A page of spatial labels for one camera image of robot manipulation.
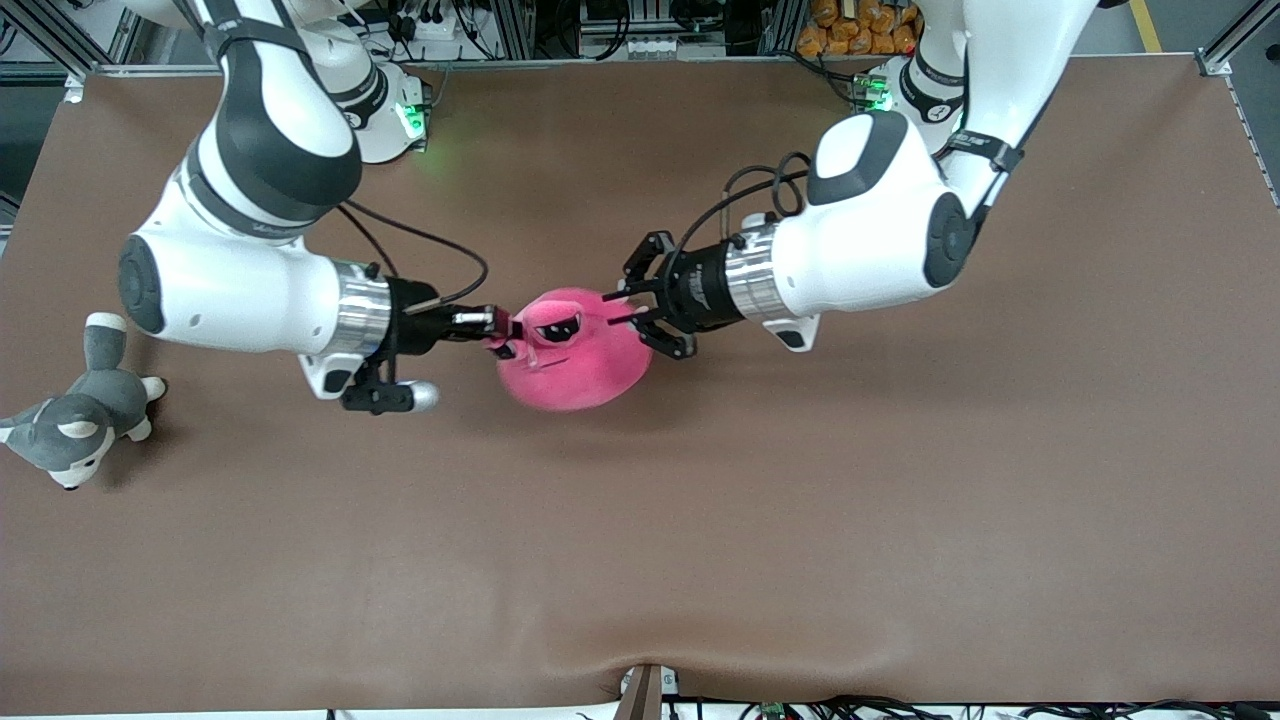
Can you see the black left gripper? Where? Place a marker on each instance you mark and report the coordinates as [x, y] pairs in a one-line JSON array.
[[702, 286]]

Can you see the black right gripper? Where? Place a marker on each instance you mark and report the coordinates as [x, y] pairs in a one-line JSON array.
[[412, 320]]

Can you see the round hot pink plush toy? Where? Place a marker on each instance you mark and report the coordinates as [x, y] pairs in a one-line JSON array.
[[580, 370]]

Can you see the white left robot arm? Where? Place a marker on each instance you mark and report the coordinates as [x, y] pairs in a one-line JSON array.
[[880, 230]]

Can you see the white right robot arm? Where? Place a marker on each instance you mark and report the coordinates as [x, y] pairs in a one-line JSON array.
[[250, 280]]

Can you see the white terminal block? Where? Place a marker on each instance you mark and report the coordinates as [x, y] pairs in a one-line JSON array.
[[650, 46]]

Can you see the brown table mat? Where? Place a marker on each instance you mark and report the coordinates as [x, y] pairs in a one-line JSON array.
[[640, 550]]

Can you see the white power strip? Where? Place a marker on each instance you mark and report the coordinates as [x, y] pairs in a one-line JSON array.
[[430, 22]]

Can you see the orange snack bag pile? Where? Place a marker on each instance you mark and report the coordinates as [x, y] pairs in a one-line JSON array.
[[850, 30]]

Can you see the grey and white husky plush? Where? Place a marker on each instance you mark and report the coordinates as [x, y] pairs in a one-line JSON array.
[[90, 415]]

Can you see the small green circuit board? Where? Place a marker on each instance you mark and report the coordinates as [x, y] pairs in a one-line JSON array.
[[772, 712]]

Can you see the aluminium table edge rail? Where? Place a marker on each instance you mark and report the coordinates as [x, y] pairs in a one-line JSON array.
[[650, 63]]

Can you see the aluminium profile post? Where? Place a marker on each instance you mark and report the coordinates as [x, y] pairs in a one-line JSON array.
[[60, 40], [1225, 45]]

